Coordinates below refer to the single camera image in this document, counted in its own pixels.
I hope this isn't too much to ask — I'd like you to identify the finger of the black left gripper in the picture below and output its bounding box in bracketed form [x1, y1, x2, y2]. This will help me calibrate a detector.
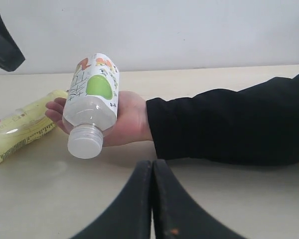
[0, 15, 25, 72]

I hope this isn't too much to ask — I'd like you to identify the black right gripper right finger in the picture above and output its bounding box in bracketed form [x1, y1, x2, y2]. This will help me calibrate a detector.
[152, 160, 243, 239]

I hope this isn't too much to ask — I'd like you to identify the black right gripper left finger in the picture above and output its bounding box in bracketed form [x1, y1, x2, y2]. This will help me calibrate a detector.
[73, 161, 152, 239]

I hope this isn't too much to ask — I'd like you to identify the yellow drink bottle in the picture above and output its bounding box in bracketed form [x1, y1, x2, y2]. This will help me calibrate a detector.
[0, 90, 67, 163]

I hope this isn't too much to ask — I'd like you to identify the white bottle green apple label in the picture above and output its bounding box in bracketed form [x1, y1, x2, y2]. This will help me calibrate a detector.
[63, 53, 120, 159]

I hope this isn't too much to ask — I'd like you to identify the black sleeved forearm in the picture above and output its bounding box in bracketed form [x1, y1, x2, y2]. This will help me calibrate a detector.
[147, 74, 299, 166]

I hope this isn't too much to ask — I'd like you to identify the open human hand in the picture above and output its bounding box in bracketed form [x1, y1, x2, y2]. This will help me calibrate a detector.
[44, 91, 154, 147]

